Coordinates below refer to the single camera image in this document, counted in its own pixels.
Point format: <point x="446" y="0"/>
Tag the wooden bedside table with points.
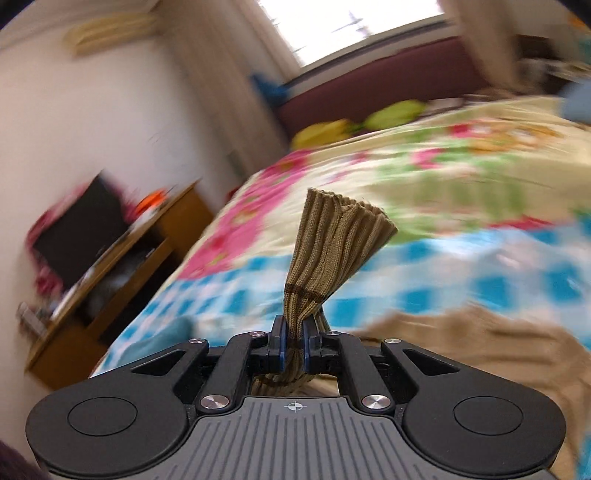
<point x="138" y="240"/>

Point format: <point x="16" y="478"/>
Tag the blue checked plastic sheet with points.
<point x="240" y="295"/>

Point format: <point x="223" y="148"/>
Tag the orange object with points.
<point x="152" y="199"/>

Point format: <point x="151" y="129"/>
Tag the green pillow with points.
<point x="397" y="114"/>

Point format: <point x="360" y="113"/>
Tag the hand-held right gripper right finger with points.
<point x="308" y="344"/>

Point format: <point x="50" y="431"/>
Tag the blue bag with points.
<point x="270" y="90"/>

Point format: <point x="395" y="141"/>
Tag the yellow pillow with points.
<point x="323" y="134"/>

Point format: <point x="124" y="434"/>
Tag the maroon sofa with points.
<point x="369" y="83"/>

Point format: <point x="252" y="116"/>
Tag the person's dark purple clothing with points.
<point x="16" y="464"/>

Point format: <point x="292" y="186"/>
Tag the floral quilt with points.
<point x="369" y="157"/>

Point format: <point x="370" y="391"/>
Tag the black television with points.
<point x="81" y="230"/>

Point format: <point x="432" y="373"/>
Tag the tan striped ribbed sweater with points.
<point x="332" y="240"/>

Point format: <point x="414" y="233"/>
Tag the beige curtain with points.
<point x="221" y="60"/>
<point x="485" y="41"/>

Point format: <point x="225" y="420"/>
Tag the window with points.
<point x="351" y="27"/>

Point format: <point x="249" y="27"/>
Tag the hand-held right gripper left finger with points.
<point x="278" y="344"/>

